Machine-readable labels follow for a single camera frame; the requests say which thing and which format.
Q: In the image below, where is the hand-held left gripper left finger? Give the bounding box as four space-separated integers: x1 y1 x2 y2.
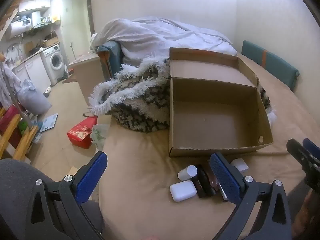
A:
26 151 108 240

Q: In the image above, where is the wooden chair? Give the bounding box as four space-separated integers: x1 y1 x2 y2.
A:
0 106 39 160

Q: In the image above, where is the wooden staircase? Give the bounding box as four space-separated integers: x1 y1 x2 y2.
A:
0 5 19 40

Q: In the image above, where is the white wall cabinet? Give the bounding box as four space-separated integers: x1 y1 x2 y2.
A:
18 0 50 13

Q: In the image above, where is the dark wooden wall strip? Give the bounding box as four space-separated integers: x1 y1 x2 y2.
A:
86 0 95 34

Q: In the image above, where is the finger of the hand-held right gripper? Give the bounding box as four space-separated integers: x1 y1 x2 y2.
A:
286 139 320 192
302 138 320 159

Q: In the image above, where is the red cloth bag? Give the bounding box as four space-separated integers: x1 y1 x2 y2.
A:
0 105 20 143

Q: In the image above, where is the beige bedside table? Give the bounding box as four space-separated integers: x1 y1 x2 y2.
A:
67 51 105 105

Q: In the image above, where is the white water heater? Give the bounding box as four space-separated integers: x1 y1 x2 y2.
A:
5 17 33 39

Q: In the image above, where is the clear pink hair claw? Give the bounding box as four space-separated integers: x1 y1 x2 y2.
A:
211 171 222 192

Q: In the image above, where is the teal cushion with orange stripe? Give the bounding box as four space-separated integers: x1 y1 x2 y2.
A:
241 39 300 90

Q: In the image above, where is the white duvet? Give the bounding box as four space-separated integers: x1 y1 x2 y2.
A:
91 17 238 67

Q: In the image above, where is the white power adapter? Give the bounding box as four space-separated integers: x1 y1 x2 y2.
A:
230 158 248 173

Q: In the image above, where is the white washing machine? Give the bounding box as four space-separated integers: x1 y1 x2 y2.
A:
40 44 66 85

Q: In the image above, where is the hanging white cloth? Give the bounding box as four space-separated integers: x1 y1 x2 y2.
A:
0 65 22 108

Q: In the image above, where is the person's right forearm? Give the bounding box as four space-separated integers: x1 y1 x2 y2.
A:
296 195 320 240

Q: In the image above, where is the white earbuds case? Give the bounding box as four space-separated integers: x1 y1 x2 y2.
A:
169 180 197 202

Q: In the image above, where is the shaggy black white blanket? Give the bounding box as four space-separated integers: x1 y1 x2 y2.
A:
89 55 278 133

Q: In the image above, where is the white exhaust duct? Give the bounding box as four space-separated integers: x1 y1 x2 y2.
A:
30 11 42 28

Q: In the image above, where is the clear plastic bag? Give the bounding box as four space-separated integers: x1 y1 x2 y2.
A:
90 124 109 150

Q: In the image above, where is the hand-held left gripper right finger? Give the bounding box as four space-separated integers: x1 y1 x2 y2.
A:
209 152 293 240

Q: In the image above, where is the white kitchen base cabinet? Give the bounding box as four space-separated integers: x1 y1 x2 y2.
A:
14 52 52 90

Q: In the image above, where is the brown cardboard box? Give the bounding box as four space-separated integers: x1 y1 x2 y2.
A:
169 47 274 158

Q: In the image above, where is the red gift bag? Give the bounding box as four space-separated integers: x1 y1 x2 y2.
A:
67 116 98 149

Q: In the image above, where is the grey trash bag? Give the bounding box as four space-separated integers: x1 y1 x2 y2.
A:
17 79 52 114

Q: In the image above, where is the small white bottle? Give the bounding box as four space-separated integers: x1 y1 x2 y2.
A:
178 165 198 181

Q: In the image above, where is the glass bathroom scale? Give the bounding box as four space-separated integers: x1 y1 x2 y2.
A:
39 113 58 133

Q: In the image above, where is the small brown carton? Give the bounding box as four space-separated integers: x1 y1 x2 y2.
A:
45 31 59 47

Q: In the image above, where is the teal cushion with brown edge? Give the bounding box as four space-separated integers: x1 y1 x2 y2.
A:
97 41 123 79

